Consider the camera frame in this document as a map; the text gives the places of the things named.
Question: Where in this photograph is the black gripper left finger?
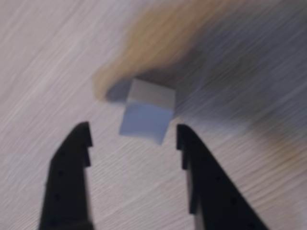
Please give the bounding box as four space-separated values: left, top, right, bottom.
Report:
38 121 95 230

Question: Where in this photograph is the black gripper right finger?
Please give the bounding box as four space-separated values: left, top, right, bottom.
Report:
176 124 271 230

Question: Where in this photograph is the white cube block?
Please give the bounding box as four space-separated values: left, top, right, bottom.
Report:
119 78 176 146

